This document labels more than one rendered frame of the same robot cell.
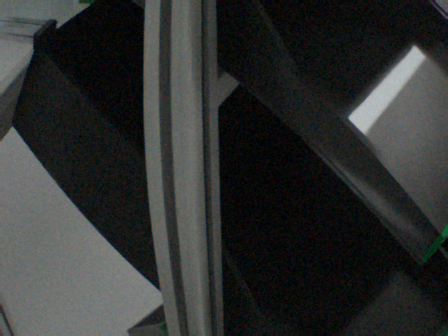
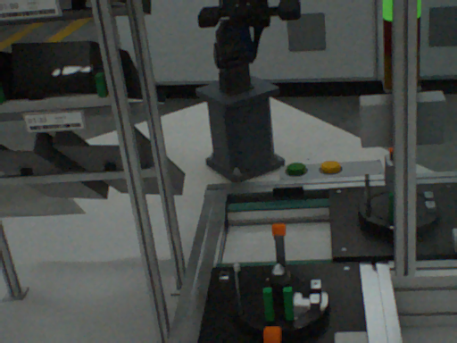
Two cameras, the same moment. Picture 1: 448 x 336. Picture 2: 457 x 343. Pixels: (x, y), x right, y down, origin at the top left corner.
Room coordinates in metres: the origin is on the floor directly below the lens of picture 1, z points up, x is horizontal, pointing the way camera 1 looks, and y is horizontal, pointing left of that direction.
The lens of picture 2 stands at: (0.59, 1.10, 1.64)
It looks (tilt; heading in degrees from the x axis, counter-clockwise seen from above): 27 degrees down; 251
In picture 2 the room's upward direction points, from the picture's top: 7 degrees counter-clockwise
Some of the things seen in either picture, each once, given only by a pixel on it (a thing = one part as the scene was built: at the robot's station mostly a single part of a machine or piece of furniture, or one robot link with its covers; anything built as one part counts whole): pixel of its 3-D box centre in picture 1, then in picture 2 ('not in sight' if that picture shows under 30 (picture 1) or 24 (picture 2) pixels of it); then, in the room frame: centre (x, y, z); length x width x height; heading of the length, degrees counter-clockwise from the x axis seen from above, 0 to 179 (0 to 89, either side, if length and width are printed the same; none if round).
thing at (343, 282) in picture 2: not in sight; (279, 287); (0.25, 0.30, 1.01); 0.24 x 0.24 x 0.13; 62
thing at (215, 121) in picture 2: not in sight; (240, 127); (0.02, -0.39, 0.96); 0.15 x 0.15 x 0.20; 8
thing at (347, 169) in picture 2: not in sight; (331, 181); (-0.04, -0.08, 0.93); 0.21 x 0.07 x 0.06; 152
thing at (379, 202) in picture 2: not in sight; (398, 211); (-0.04, 0.17, 0.98); 0.14 x 0.14 x 0.02
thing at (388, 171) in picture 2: not in sight; (399, 173); (-0.04, 0.18, 1.06); 0.08 x 0.04 x 0.07; 62
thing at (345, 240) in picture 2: not in sight; (398, 221); (-0.04, 0.17, 0.96); 0.24 x 0.24 x 0.02; 62
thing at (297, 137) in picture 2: not in sight; (228, 176); (0.07, -0.38, 0.84); 0.90 x 0.70 x 0.03; 98
